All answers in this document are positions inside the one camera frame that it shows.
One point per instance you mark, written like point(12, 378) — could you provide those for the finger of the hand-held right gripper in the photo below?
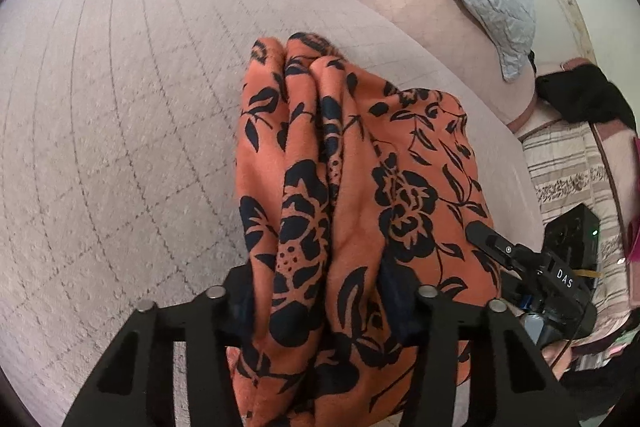
point(495, 244)

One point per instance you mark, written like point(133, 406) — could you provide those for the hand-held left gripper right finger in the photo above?
point(395, 307)

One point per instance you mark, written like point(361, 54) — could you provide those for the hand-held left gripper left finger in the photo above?
point(242, 307)

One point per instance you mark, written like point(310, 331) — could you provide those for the orange black floral garment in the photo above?
point(360, 187)

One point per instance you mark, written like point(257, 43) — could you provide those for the magenta cloth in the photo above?
point(635, 217)

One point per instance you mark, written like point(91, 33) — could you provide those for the striped floral cloth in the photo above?
point(565, 177)

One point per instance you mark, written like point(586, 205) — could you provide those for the person's dark clothing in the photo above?
point(600, 387)

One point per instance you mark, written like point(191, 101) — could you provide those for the black cloth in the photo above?
point(585, 99)

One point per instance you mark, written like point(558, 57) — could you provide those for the pink quilted bedspread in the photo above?
point(125, 132)

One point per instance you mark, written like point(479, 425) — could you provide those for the pink pillow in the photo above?
point(430, 22)

